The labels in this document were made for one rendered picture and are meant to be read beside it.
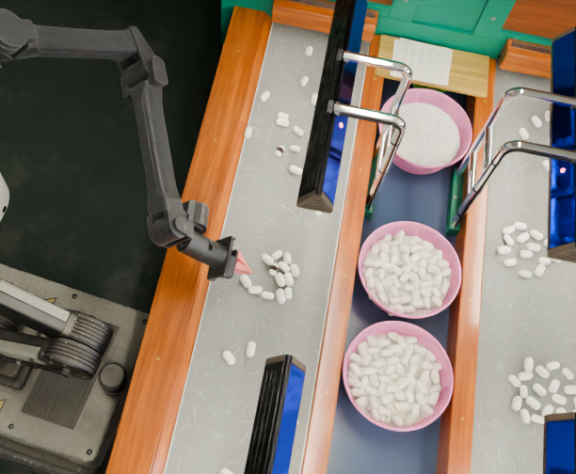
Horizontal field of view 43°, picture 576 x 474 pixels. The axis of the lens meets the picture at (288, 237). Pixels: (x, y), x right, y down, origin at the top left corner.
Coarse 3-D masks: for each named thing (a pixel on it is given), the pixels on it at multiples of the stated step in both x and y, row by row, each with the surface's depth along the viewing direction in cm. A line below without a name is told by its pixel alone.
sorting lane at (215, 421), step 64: (320, 64) 215; (256, 128) 203; (256, 192) 195; (256, 256) 187; (320, 256) 188; (256, 320) 179; (320, 320) 181; (192, 384) 171; (256, 384) 173; (192, 448) 165
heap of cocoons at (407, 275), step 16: (384, 240) 192; (400, 240) 193; (416, 240) 193; (368, 256) 192; (384, 256) 190; (400, 256) 192; (416, 256) 191; (432, 256) 191; (368, 272) 188; (384, 272) 188; (400, 272) 188; (416, 272) 190; (432, 272) 190; (448, 272) 190; (368, 288) 187; (384, 288) 188; (400, 288) 188; (416, 288) 188; (432, 288) 188; (448, 288) 189; (384, 304) 185; (400, 304) 186; (416, 304) 185; (432, 304) 187
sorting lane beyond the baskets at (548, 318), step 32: (512, 128) 212; (544, 128) 213; (512, 160) 207; (512, 192) 203; (544, 192) 204; (512, 224) 198; (544, 224) 199; (512, 256) 194; (544, 256) 195; (512, 288) 190; (544, 288) 191; (480, 320) 185; (512, 320) 186; (544, 320) 187; (480, 352) 182; (512, 352) 182; (544, 352) 183; (480, 384) 178; (512, 384) 179; (544, 384) 180; (480, 416) 175; (512, 416) 175; (480, 448) 171; (512, 448) 172
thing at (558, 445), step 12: (552, 420) 142; (564, 420) 140; (552, 432) 141; (564, 432) 139; (552, 444) 140; (564, 444) 138; (552, 456) 139; (564, 456) 137; (552, 468) 138; (564, 468) 136
